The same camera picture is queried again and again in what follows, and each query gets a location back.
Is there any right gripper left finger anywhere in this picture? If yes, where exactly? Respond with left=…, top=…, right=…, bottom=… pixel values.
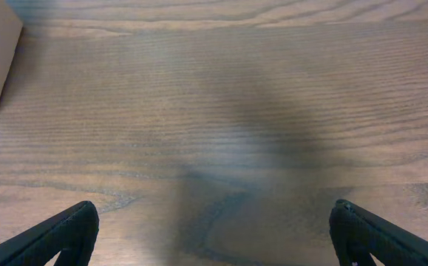
left=0, top=201, right=99, bottom=266

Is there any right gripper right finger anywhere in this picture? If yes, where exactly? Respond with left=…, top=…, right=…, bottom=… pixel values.
left=329, top=199, right=428, bottom=266

